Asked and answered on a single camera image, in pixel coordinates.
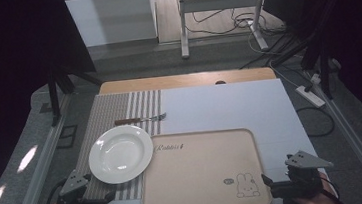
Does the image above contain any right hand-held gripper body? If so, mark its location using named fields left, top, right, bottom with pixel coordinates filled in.
left=266, top=147, right=338, bottom=204

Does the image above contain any wooden table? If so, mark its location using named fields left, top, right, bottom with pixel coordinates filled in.
left=97, top=65, right=278, bottom=97

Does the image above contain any dark curtain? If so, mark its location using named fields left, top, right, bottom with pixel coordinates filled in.
left=263, top=0, right=362, bottom=141
left=0, top=0, right=110, bottom=204

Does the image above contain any aluminium rail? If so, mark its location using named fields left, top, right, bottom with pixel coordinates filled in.
left=304, top=64, right=362, bottom=204
left=0, top=94, right=81, bottom=204

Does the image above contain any black metal stand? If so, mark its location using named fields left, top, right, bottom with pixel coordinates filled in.
left=296, top=23, right=341, bottom=103
left=45, top=57, right=108, bottom=128

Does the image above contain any white round plate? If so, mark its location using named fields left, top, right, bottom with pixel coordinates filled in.
left=85, top=122, right=157, bottom=188

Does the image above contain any black cable loop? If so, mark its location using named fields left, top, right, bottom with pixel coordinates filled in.
left=294, top=103, right=337, bottom=140

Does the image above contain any white metal desk frame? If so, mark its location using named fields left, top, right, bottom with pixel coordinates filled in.
left=175, top=0, right=278, bottom=61

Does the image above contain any beige tray with rabbit print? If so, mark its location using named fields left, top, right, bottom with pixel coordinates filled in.
left=134, top=124, right=274, bottom=204

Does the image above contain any white power strip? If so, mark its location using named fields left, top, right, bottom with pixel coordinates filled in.
left=294, top=82, right=327, bottom=111

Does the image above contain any fork with wooden handle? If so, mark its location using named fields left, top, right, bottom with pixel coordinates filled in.
left=113, top=111, right=169, bottom=127

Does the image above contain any person's right hand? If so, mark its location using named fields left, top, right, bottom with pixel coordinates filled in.
left=290, top=170, right=343, bottom=204

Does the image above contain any white board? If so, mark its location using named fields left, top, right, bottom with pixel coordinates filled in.
left=85, top=74, right=330, bottom=204

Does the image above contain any tangle of floor cables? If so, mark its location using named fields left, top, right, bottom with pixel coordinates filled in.
left=181, top=0, right=289, bottom=46

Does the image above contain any grey striped placemat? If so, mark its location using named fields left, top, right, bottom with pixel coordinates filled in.
left=67, top=88, right=173, bottom=204

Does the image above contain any white wall panel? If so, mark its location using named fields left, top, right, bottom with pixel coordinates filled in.
left=64, top=0, right=160, bottom=50

